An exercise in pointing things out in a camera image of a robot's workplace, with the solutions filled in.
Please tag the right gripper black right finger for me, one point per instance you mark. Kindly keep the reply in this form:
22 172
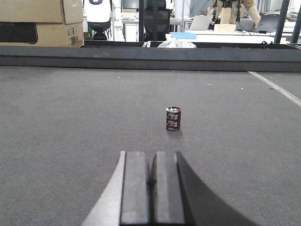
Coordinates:
181 198

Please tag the right gripper silver-backed left finger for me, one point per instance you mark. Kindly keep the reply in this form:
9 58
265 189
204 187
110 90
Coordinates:
125 201

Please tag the dark red cylindrical capacitor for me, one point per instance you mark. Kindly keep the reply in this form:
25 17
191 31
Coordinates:
173 118

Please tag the metal toothed strip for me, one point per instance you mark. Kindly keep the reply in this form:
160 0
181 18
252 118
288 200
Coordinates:
278 88

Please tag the crumpled clear plastic bag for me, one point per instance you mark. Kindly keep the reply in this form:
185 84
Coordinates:
175 43

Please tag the light blue tray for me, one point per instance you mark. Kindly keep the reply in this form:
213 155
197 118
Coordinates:
183 35

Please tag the small beige cardboard box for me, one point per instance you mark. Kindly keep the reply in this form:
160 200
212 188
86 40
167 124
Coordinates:
224 27

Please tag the black office chair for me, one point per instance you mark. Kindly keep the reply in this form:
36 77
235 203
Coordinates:
156 20

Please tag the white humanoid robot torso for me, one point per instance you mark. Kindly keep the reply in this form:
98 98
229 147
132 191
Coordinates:
100 13

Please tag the person in beige sweater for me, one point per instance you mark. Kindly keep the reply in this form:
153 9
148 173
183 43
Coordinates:
215 10

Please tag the lower cardboard box black label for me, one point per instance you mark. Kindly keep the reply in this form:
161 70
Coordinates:
41 34

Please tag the white background table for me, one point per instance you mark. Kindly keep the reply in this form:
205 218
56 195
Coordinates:
231 37

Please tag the upper cardboard box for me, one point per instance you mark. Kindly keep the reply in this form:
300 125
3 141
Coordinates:
41 11

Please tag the open grey laptop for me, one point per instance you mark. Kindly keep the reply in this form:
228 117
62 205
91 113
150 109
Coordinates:
267 23

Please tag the black raised table edge rail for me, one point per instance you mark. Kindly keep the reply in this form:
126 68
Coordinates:
207 56

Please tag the black vertical metal post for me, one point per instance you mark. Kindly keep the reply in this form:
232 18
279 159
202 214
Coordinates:
141 21

